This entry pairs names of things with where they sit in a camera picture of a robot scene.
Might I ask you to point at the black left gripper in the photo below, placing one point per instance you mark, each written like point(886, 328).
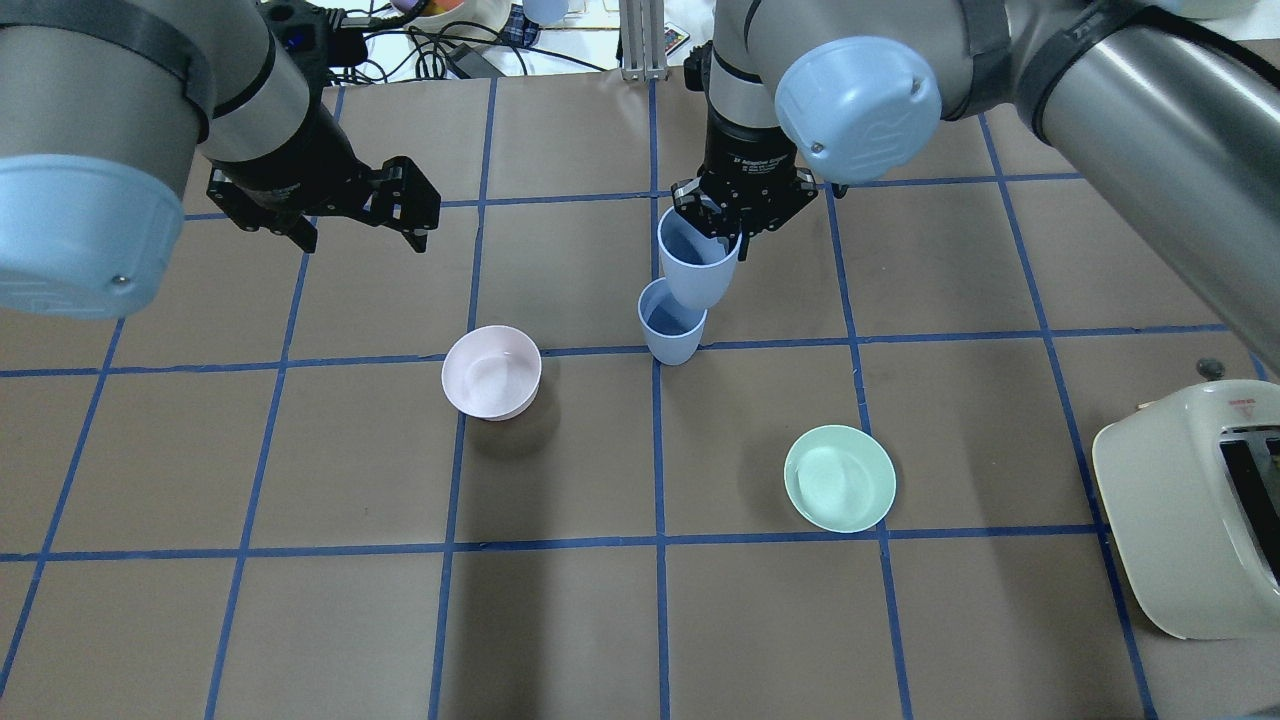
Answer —
point(308, 150)

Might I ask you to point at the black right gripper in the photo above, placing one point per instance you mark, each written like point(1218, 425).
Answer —
point(745, 150)

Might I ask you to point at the blue cup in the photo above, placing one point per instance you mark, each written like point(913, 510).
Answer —
point(545, 12)
point(672, 331)
point(699, 269)

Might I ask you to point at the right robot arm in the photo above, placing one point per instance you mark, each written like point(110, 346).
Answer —
point(1174, 125)

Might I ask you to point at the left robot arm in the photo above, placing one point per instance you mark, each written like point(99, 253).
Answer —
point(105, 105)

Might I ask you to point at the pink bowl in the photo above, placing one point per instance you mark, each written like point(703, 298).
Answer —
point(492, 373)

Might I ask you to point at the bowl of foam blocks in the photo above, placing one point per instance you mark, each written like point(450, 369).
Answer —
point(476, 19)

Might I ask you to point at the blue cup on rack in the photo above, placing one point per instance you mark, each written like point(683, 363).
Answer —
point(545, 12)

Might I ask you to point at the green bowl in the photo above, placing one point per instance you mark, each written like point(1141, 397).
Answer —
point(840, 479)

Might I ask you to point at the cream toaster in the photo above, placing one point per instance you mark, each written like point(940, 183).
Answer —
point(1189, 484)

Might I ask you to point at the aluminium frame post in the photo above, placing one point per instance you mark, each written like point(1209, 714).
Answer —
point(643, 40)

